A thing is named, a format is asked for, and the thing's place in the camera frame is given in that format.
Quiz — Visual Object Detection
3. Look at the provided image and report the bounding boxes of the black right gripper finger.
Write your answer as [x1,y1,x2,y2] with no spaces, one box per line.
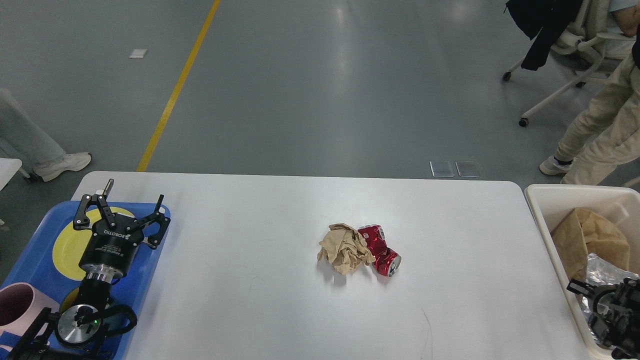
[566,278,602,301]

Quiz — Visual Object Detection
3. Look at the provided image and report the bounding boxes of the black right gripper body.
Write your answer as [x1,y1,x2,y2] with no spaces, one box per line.
[588,278,640,358]

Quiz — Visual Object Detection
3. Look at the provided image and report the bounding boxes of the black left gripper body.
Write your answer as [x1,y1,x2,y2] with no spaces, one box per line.
[78,228,141,281]

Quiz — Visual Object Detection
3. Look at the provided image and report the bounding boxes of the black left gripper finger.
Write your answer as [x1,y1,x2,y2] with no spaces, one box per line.
[72,179,117,232]
[124,194,171,250]

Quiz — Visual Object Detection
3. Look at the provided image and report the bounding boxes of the yellow plastic plate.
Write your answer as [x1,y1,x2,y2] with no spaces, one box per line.
[52,206,136,282]

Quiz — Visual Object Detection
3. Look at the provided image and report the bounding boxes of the crushed clear plastic bottle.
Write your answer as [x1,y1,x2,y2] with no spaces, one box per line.
[576,253,639,322]

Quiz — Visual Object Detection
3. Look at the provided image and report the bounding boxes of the brown paper bag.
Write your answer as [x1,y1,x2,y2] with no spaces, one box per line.
[551,208,630,281]

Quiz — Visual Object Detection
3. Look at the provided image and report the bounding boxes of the pink ribbed mug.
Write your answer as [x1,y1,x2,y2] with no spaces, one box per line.
[0,282,60,359]

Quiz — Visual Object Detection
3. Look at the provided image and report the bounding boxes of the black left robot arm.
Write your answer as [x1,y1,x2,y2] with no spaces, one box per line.
[1,179,170,360]

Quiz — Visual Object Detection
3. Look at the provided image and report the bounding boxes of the passer-by white shoe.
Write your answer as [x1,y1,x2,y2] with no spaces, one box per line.
[0,87,93,183]

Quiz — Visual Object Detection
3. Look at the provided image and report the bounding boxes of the blue plastic tray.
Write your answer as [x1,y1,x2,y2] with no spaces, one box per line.
[1,201,166,360]

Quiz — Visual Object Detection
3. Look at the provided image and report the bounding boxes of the white cart leg with caster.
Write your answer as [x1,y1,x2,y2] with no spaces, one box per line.
[0,141,42,183]

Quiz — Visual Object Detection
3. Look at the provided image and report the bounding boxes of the beige plastic bin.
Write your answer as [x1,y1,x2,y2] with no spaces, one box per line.
[525,184,640,360]

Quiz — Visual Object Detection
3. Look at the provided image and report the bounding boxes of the small white side table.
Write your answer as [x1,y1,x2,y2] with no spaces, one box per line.
[0,157,23,191]

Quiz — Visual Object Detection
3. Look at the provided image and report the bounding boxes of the person in beige trousers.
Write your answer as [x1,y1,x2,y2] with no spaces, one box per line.
[539,10,640,186]

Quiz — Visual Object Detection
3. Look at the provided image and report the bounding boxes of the clear floor plate right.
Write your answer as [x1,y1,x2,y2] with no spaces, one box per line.
[455,161,482,178]

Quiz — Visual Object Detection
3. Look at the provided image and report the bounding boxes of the clear floor plate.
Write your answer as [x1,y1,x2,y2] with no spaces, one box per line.
[429,161,455,178]
[455,161,482,178]

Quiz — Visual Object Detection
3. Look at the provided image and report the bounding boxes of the clear floor plate left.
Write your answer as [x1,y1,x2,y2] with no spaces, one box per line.
[429,161,455,178]

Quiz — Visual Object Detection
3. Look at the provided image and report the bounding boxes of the crumpled brown paper ball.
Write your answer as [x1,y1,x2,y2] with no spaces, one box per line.
[317,223,375,276]

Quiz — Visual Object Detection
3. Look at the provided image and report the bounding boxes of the crushed red soda can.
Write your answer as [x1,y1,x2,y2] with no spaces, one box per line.
[358,224,402,277]

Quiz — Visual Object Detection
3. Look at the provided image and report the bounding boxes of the white wheeled chair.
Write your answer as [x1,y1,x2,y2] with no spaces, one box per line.
[502,0,635,128]

